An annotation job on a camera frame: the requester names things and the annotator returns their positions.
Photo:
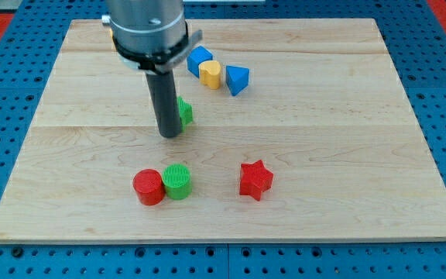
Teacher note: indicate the blue triangle block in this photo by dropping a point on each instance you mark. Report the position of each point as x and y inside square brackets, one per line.
[236, 78]

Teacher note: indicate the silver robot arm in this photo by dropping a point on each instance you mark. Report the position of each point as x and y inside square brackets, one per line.
[151, 34]

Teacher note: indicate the yellow heart block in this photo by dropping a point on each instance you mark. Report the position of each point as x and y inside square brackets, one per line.
[210, 74]

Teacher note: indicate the yellow block behind arm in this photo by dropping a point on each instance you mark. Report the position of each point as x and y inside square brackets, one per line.
[113, 46]

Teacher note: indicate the red cylinder block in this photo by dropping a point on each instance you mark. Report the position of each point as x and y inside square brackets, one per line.
[149, 187]

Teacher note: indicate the light wooden board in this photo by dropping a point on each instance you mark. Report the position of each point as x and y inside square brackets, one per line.
[325, 110]

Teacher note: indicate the green star block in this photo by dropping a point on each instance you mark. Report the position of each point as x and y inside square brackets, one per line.
[186, 112]

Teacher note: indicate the red star block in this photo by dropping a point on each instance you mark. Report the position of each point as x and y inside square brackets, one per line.
[255, 179]

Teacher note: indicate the blue cube block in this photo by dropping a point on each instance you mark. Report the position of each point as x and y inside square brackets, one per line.
[197, 56]

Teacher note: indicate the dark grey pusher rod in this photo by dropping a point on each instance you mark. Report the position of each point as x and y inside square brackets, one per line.
[164, 99]

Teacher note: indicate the green cylinder block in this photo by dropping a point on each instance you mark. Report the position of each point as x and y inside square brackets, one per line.
[177, 181]

